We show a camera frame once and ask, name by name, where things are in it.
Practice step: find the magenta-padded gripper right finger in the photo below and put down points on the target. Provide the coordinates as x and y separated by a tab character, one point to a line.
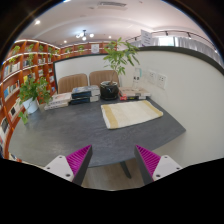
165	166

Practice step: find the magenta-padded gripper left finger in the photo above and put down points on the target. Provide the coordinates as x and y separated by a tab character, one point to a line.
60	166

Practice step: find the cream and yellow striped towel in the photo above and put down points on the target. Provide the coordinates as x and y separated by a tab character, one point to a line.
130	113

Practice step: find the dark table leg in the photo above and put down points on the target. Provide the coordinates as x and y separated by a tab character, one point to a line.
125	169

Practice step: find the white book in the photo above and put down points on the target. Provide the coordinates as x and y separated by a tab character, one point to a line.
55	106
61	97

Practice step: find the ivy plant in white pot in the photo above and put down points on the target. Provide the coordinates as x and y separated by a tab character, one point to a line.
31	105

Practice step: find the red and black book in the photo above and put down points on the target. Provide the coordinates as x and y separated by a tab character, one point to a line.
131	98

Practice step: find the beige large book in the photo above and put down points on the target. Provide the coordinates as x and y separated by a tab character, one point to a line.
133	91

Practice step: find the tan padded chair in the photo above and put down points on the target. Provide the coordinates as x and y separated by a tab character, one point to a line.
71	82
100	77

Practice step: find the tall plant in black pot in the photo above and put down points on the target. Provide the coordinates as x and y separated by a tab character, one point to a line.
109	90

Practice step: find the clear acrylic sign stand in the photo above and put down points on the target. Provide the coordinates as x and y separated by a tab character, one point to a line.
137	78

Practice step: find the orange wooden shelf unit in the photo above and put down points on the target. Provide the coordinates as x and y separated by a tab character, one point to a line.
20	66

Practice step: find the white curtain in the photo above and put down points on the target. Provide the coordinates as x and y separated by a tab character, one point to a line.
193	46

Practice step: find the white hanging sign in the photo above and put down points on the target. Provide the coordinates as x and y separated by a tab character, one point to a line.
146	37

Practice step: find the ceiling chandelier lamp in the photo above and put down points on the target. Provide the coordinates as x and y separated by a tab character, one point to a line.
84	35

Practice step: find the recessed ceiling lights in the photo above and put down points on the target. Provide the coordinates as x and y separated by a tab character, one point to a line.
37	22

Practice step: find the ceiling air vent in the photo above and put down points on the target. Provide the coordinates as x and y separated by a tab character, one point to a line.
111	5

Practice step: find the white wall socket panel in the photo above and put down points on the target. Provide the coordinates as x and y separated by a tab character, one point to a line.
151	77
161	81

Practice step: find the black ceiling track rail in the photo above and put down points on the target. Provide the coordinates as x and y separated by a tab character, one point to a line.
173	32

